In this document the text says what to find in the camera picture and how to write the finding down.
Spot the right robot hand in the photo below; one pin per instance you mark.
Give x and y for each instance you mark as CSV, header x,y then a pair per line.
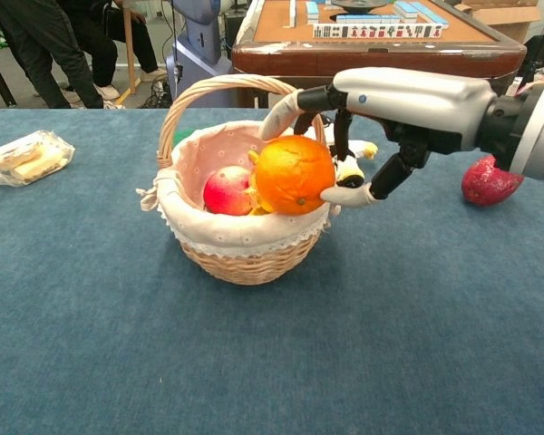
x,y
412,104

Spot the orange fruit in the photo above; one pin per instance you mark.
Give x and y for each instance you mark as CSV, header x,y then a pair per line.
x,y
290,174

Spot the wicker basket with cloth liner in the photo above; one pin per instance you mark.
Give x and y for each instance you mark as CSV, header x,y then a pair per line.
x,y
249,267

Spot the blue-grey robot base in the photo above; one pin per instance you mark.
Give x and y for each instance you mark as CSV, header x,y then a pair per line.
x,y
201,59

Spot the brown mahjong table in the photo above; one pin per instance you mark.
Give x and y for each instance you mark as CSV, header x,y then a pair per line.
x,y
390,54

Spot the face-up mahjong tile row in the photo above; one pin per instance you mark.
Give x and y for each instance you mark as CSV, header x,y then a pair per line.
x,y
376,31

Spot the long blue-backed mahjong tile stack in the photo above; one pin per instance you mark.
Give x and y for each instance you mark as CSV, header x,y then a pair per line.
x,y
419,11

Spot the black and white plush penguin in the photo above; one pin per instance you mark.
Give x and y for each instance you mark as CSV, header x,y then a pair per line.
x,y
350,174

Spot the short blue-backed mahjong tile row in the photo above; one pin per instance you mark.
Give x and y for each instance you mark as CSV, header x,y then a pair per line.
x,y
367,18

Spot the black mahjong table centre dish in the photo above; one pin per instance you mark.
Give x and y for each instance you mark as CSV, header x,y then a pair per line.
x,y
358,5

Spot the cardboard box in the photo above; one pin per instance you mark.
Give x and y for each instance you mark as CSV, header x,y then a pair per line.
x,y
508,16

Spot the black tripod stand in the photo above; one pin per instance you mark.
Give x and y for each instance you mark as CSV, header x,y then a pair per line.
x,y
537,50

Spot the small blue-backed mahjong tile stack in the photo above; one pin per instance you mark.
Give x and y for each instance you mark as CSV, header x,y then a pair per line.
x,y
312,11

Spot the white upright mahjong tile row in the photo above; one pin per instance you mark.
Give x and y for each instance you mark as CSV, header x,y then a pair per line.
x,y
292,13

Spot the red and yellow toy fruit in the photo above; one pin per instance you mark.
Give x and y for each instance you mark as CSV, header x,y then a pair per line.
x,y
256,199

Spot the red apple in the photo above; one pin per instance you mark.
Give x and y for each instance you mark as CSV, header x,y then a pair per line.
x,y
226,190

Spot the green and yellow sponge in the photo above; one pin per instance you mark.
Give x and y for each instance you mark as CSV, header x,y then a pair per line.
x,y
181,135

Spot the blue table cloth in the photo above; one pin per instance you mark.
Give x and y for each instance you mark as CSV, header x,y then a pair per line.
x,y
272,353

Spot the wooden chair leg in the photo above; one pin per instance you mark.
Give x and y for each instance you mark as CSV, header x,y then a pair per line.
x,y
130,54

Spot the seated person in black clothes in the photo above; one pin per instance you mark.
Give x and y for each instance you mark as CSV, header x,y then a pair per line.
x,y
100,36

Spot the standing person in black trousers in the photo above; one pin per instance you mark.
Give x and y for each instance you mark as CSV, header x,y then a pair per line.
x,y
41,31

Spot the clear plastic cracker package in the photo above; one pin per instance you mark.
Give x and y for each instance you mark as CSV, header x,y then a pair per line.
x,y
27,161

